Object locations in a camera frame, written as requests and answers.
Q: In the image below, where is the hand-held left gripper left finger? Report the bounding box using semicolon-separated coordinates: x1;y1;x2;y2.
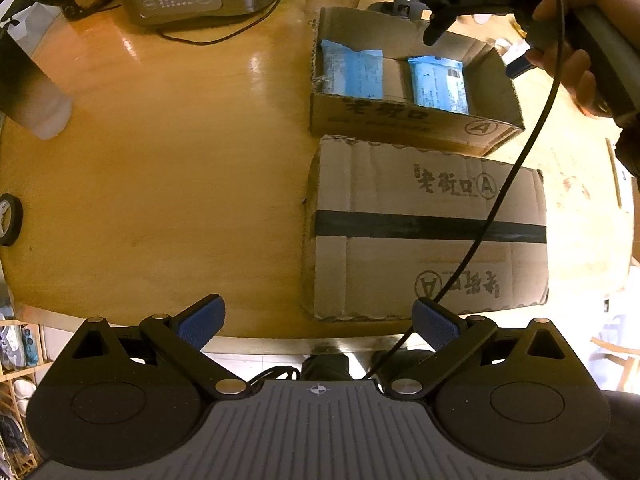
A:
72;294;249;396

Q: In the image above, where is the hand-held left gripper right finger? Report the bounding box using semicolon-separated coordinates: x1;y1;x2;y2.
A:
390;297;568;398

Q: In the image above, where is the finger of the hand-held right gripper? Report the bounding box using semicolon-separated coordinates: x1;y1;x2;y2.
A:
422;8;459;46
504;51;532;80

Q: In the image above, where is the blue snack packet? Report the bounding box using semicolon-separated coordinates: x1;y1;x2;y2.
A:
317;39;386;98
406;55;473;116

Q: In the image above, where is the wooden desktop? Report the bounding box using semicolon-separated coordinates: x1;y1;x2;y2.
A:
0;0;640;356

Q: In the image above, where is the taped closed cardboard box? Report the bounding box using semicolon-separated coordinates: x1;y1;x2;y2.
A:
300;135;551;322

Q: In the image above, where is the dark table leg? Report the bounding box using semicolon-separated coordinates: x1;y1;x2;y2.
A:
300;352;352;382

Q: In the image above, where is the wooden chair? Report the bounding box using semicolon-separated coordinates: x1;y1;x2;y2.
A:
590;335;640;392

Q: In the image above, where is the wooden shoe rack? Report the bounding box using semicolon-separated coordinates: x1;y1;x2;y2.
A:
0;305;53;480

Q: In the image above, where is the black tape roll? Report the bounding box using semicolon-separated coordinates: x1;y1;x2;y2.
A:
0;192;24;247

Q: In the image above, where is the translucent plastic cup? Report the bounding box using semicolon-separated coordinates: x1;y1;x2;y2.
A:
0;2;74;141

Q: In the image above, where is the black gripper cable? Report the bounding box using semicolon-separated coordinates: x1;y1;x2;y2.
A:
367;0;568;382

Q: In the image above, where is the black power cord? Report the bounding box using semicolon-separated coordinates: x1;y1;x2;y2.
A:
157;0;307;46

